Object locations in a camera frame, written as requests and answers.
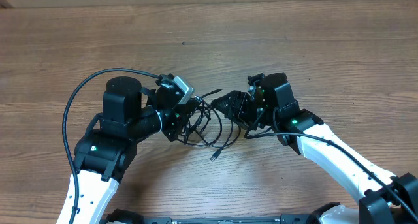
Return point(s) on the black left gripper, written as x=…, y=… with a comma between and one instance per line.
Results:
x=177, y=116

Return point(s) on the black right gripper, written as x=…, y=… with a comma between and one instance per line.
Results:
x=235, y=97

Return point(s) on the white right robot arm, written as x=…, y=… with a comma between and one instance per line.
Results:
x=269, y=108

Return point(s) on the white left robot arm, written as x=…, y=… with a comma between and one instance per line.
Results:
x=131, y=113

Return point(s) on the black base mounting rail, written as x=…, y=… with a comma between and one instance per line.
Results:
x=225, y=220

